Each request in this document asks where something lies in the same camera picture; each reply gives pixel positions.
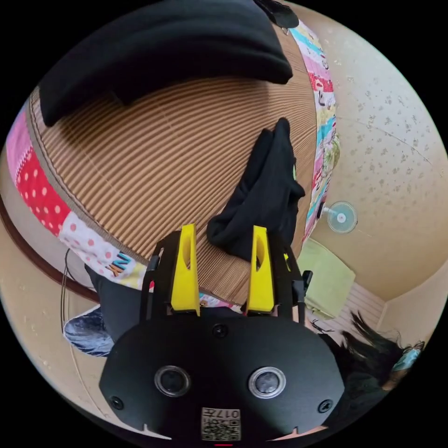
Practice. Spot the person's left hand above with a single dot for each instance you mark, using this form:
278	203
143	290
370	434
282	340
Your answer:
301	434

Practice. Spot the black long sleeve shirt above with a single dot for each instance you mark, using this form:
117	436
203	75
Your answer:
266	196

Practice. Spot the pile of clothes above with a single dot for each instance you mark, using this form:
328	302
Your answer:
168	45

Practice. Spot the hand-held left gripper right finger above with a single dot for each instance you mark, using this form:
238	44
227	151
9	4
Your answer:
260	287

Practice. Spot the white fan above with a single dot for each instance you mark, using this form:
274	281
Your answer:
342	217

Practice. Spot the person's body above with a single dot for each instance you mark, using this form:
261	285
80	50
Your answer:
364	360

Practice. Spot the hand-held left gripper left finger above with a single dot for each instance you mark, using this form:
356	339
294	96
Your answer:
183	280

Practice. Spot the bed with woven mat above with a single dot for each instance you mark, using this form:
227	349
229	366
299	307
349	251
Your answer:
147	168

